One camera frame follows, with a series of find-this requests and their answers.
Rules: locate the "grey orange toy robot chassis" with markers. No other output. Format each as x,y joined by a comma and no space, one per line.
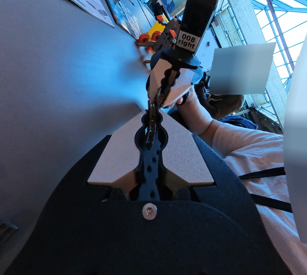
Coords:
165,35

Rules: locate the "grey desk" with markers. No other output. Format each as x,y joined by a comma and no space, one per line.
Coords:
60,100

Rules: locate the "person's right hand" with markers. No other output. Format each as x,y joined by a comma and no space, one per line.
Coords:
192,96

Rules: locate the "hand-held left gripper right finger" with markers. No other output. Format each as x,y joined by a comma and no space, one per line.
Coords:
187,160

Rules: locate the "yellow plastic bin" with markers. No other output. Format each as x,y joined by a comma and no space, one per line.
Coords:
156,28

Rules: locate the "person's right forearm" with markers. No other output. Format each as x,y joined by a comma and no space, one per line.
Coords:
196,116

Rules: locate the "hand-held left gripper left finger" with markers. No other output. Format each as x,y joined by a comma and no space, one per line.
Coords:
115,160

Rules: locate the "dark blue bag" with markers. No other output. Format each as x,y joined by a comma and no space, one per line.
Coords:
239,122

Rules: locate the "blue printed leaflet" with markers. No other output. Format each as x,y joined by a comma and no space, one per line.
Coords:
124,18

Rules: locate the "row of grey track links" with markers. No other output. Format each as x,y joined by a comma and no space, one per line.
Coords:
7,229

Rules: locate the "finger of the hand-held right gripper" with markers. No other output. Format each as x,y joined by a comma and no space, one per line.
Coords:
184,80
157,76

